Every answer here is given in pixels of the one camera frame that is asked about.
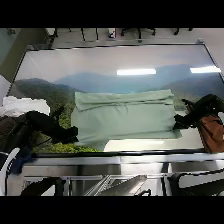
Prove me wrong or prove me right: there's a black office chair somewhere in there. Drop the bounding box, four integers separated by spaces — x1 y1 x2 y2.
120 27 157 41
173 27 195 36

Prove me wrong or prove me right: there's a black cable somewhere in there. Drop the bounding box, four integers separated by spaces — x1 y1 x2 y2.
134 188 153 197

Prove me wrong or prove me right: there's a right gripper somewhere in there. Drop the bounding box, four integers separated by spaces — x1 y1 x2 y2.
172 113 194 131

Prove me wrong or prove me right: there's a blue garment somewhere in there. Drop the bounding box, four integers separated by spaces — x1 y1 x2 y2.
9 147 34 175

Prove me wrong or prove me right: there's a silver frame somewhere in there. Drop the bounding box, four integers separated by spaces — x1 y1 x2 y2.
6 151 224 197

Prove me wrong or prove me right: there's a dark brown garment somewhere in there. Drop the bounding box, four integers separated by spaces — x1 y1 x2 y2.
0 114 34 152

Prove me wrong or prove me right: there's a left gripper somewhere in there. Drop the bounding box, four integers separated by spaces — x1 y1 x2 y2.
61 125 80 145

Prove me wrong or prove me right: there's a white garment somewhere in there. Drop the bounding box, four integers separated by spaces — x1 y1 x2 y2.
0 95 51 118

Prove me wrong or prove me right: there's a pale green T-shirt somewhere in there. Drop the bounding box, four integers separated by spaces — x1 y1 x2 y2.
70 88 183 152

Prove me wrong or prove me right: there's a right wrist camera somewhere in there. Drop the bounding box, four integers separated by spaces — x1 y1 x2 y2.
181 98 195 110

